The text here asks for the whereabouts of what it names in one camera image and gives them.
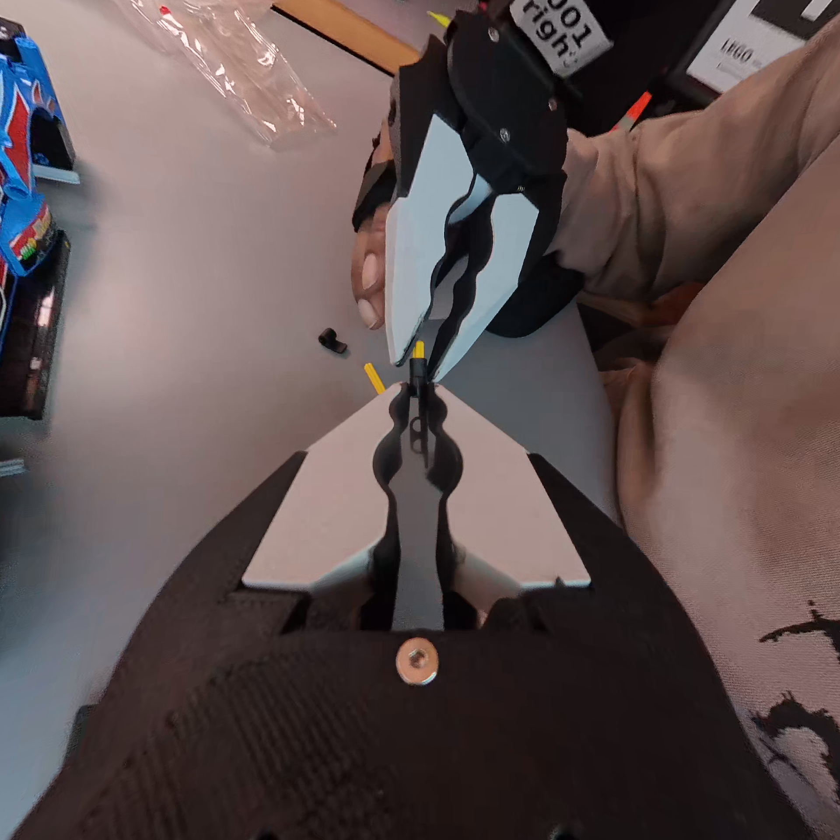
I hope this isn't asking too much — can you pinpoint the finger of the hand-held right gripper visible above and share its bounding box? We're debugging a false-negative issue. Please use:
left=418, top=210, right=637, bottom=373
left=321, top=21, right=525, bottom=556
left=428, top=196, right=542, bottom=384
left=384, top=115, right=476, bottom=368

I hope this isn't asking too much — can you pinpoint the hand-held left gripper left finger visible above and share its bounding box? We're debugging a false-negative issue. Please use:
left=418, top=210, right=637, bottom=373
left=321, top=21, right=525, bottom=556
left=241, top=384, right=411, bottom=611

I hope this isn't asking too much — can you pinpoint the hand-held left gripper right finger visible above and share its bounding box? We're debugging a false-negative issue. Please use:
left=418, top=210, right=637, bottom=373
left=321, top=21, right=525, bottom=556
left=428, top=384, right=592, bottom=603

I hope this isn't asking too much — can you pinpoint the thin black toy beam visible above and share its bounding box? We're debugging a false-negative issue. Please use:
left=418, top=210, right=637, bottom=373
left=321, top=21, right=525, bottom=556
left=407, top=413, right=434, bottom=471

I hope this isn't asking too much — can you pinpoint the person's right forearm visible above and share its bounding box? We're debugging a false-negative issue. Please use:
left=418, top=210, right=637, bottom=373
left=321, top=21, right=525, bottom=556
left=550, top=20, right=840, bottom=304

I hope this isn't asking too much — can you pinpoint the person's right hand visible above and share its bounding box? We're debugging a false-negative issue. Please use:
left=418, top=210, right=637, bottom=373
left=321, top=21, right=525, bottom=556
left=350, top=211, right=389, bottom=330

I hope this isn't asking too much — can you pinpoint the black mesh chair pad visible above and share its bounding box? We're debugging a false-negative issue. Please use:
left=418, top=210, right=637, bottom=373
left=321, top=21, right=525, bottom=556
left=486, top=262, right=585, bottom=339

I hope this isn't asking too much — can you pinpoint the orange grey striped stick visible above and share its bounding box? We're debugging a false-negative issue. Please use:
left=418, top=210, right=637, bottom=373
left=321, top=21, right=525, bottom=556
left=610, top=92, right=654, bottom=132

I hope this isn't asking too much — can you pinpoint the wooden board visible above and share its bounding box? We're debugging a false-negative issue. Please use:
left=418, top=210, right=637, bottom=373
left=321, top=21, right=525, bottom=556
left=272, top=0, right=421, bottom=76

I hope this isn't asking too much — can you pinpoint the person's beige hoodie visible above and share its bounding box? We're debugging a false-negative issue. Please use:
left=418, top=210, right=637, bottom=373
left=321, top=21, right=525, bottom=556
left=594, top=141, right=840, bottom=840

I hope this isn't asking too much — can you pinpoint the black white toy box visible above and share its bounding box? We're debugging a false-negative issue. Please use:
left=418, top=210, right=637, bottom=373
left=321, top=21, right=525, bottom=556
left=666, top=0, right=840, bottom=99

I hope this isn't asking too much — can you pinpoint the clear plastic bag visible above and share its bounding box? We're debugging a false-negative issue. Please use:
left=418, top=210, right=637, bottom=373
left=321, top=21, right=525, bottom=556
left=112, top=0, right=339, bottom=152

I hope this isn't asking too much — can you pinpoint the brick-built toy race car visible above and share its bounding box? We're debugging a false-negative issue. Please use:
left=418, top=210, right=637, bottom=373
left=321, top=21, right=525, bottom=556
left=0, top=20, right=83, bottom=421

